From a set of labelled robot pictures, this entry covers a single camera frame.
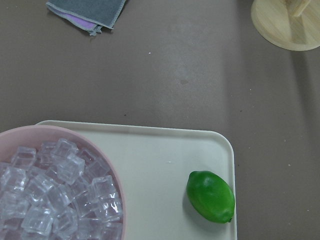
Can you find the wooden cup tree stand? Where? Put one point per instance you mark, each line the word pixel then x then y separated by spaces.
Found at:
pixel 289 24

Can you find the green lime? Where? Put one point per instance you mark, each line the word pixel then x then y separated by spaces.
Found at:
pixel 211 196

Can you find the grey folded cloth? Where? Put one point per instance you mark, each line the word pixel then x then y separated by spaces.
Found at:
pixel 88 15

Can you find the cream plastic tray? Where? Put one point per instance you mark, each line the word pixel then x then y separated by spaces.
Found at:
pixel 153 165

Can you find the pink bowl of ice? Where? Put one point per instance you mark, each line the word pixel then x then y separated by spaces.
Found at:
pixel 57 185

